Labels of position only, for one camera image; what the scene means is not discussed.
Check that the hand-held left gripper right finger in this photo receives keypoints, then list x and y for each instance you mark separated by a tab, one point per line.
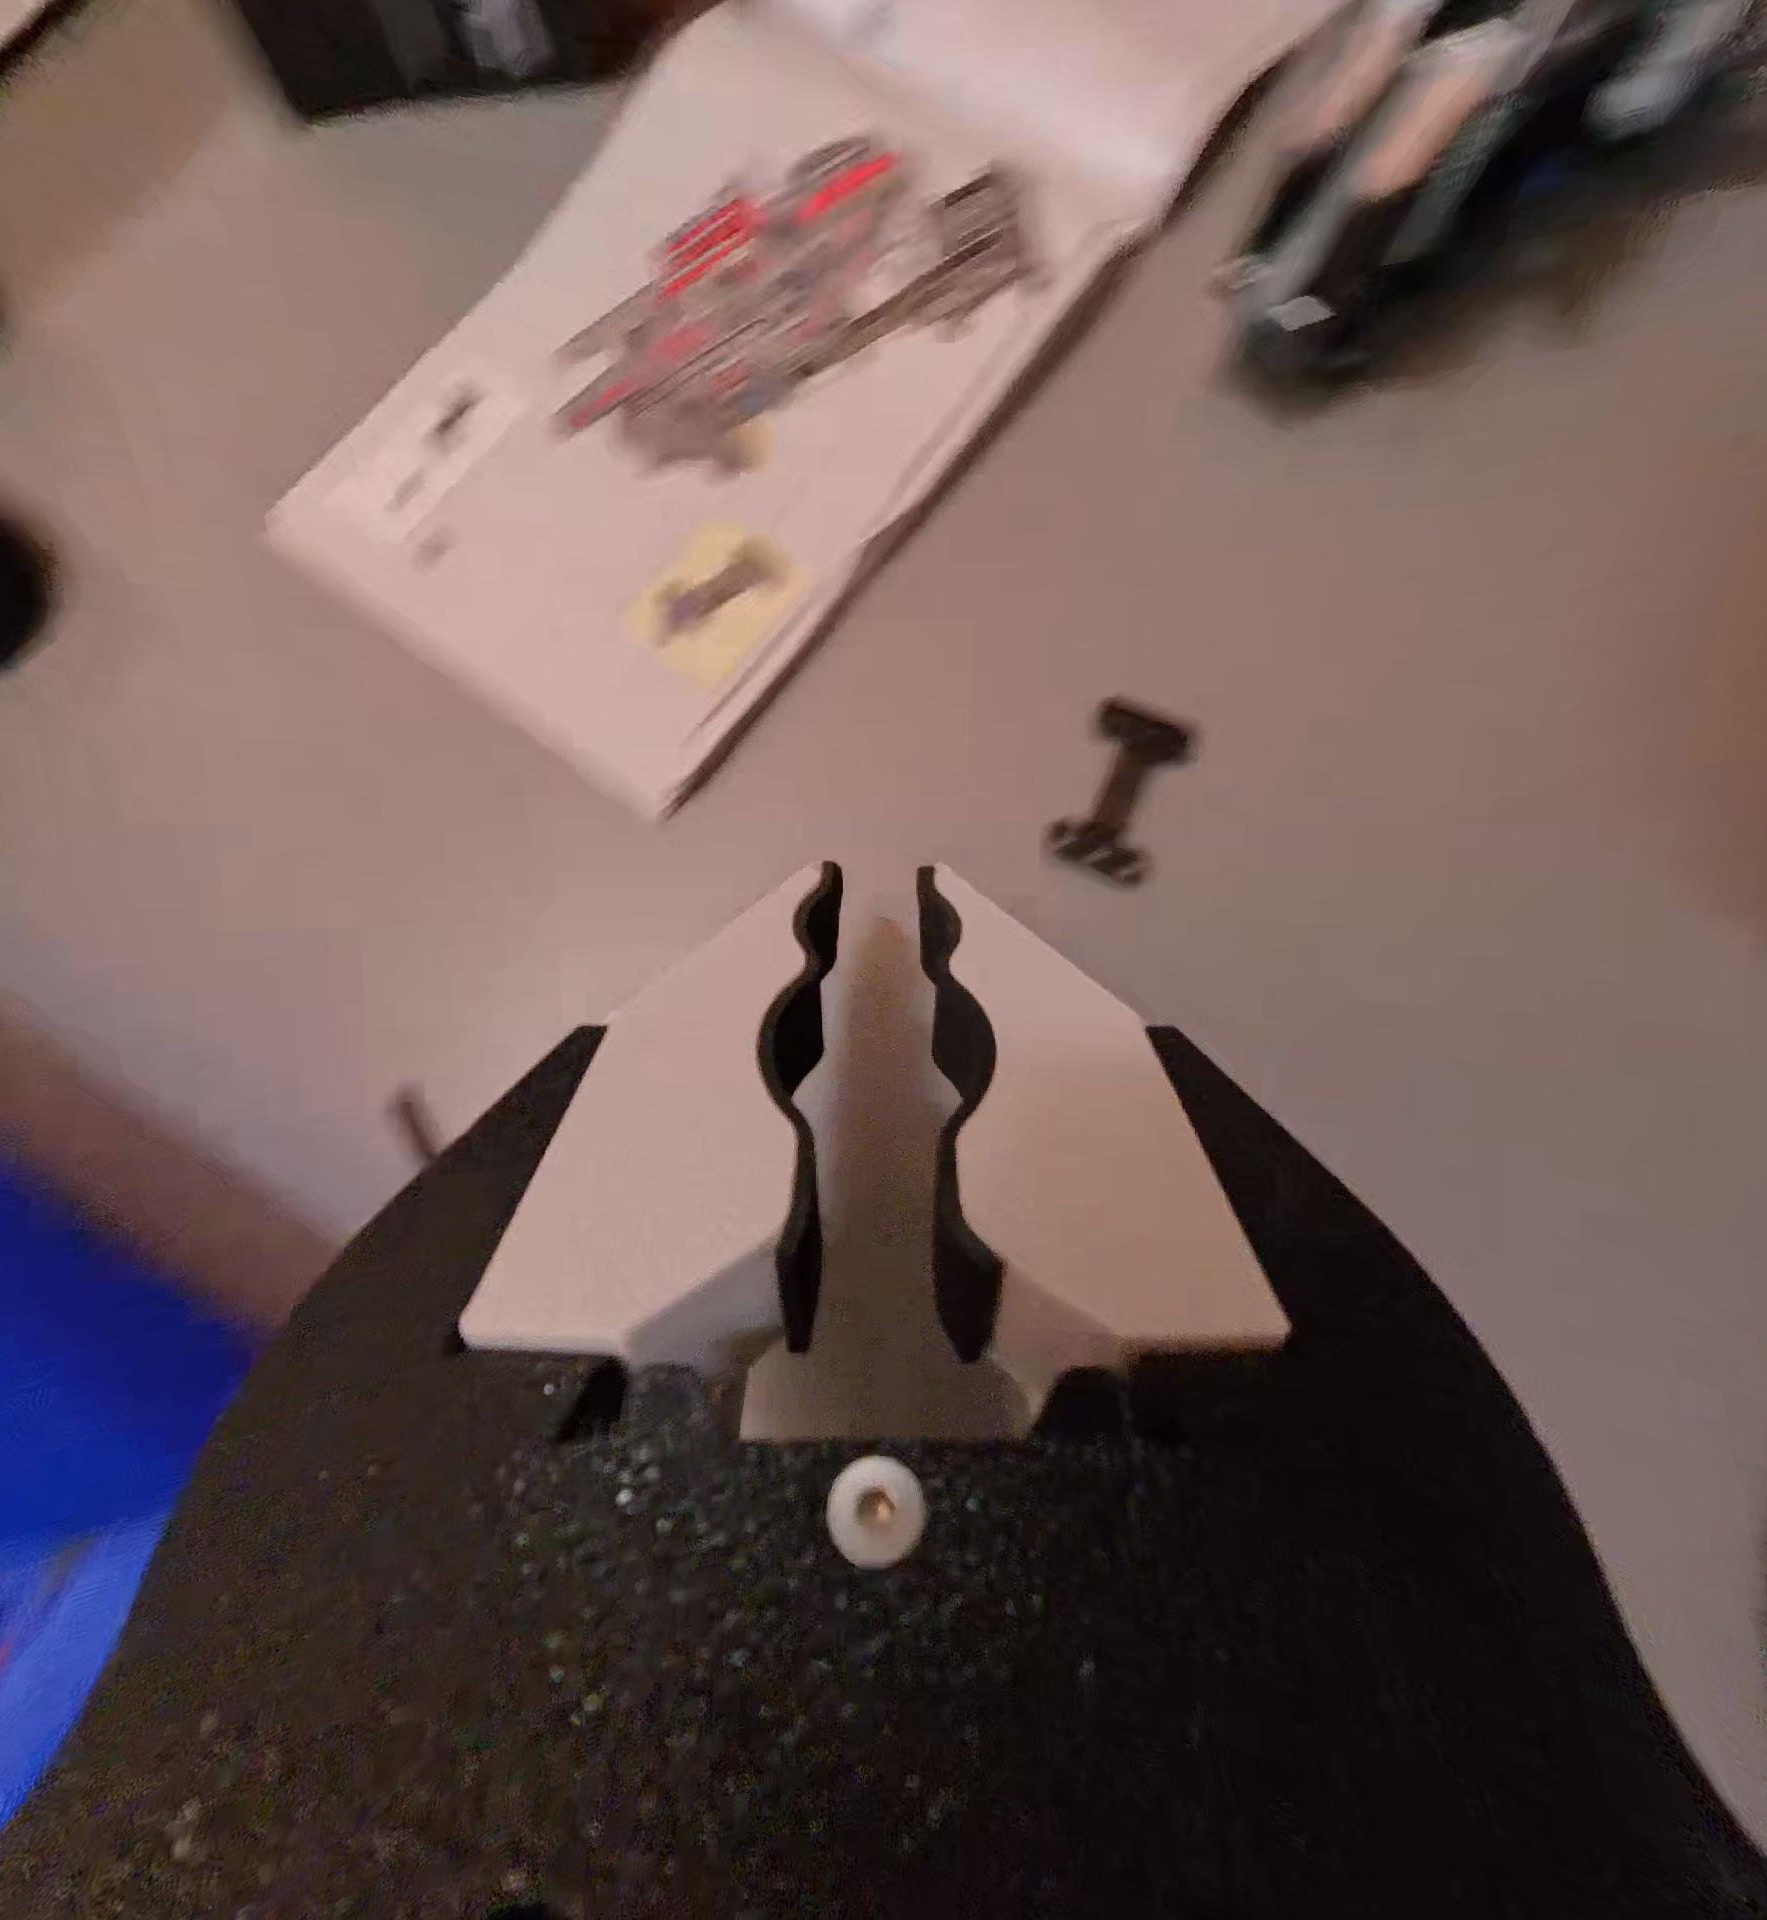
1109	1170

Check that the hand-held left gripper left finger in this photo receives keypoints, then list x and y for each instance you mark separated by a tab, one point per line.
646	1155

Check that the black toy beam part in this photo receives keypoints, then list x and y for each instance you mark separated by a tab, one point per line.
1122	787

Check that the white instruction booklet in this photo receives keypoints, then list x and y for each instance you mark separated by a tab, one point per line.
525	499

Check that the grey red toy truck model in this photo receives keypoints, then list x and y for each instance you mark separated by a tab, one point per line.
1351	268

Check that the blue storage bin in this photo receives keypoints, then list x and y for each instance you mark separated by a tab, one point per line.
43	1428

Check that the black toy set box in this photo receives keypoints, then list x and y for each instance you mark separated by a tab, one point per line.
372	61

